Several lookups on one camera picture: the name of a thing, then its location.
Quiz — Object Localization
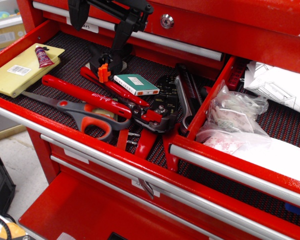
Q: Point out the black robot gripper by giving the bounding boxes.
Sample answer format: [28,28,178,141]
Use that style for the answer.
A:
[67,0,154,59]

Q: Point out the small red glue tube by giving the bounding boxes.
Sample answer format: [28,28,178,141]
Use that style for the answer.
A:
[35,45,55,68]

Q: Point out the open left red drawer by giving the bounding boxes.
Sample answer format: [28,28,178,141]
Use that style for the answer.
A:
[0,19,300,240]

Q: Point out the open red drawer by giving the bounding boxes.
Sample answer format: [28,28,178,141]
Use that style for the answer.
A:
[168,55,300,211]
[19,172,208,240]
[0,19,300,240]

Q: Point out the open right red drawer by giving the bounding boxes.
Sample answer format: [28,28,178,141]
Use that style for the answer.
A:
[168,55,300,211]

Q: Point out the open bottom red drawer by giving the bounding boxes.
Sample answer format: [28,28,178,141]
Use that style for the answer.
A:
[19,172,208,240]

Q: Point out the white markers label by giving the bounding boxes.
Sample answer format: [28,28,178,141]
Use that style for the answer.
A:
[66,17,99,33]

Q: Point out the black orange spring clamp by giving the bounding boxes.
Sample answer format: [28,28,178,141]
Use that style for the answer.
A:
[86,42,134,84]

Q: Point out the silver cabinet key lock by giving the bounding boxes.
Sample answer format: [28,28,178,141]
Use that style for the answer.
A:
[160,14,175,29]

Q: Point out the green white small box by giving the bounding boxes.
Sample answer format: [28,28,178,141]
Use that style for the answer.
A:
[113,74,160,96]

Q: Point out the cardboard box on shelf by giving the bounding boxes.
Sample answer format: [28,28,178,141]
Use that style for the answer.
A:
[0,23,26,49]

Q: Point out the grey orange scissors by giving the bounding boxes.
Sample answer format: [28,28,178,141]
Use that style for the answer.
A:
[22,91,131,142]

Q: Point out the yellow flat plastic case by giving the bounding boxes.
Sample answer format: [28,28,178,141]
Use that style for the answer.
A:
[0,43,65,98]

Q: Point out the black red crimping pliers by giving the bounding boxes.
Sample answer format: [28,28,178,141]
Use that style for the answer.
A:
[134,75,180,172]

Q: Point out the silver black utility knife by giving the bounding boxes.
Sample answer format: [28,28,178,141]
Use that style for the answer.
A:
[174,63,202,136]

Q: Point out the red tool chest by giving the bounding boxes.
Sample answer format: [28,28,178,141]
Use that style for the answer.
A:
[0,0,300,240]

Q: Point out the red bit holder strip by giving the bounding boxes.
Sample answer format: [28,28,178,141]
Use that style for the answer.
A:
[116,129,141,151]

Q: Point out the clear bag of adhesive pads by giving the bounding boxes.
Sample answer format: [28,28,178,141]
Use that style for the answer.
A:
[195,83,271,155]

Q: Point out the white printed instruction sheet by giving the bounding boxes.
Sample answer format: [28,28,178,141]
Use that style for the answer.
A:
[244,61,300,113]

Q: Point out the white rounded plastic object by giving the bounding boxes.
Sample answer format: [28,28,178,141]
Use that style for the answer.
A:
[232,135,300,181]

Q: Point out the blue tape piece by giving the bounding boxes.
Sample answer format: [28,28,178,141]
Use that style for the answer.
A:
[284,202,300,215]

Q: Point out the red handled wire stripper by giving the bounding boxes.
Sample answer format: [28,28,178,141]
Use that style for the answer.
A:
[41,66,179,134]

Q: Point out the red black screwdriver handle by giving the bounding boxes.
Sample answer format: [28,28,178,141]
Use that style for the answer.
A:
[199,86,212,102]

